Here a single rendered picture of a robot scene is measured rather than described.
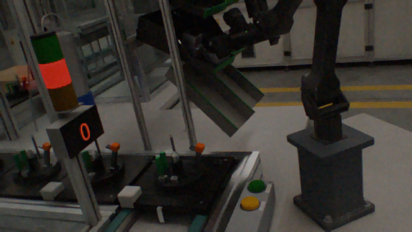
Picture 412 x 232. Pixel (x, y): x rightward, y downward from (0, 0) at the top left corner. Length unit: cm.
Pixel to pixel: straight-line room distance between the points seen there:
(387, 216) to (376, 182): 15
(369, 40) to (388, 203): 388
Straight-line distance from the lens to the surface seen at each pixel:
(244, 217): 89
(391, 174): 121
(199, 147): 97
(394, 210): 108
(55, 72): 83
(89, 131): 88
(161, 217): 98
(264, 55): 513
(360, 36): 488
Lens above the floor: 150
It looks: 22 degrees down
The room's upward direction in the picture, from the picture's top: 10 degrees counter-clockwise
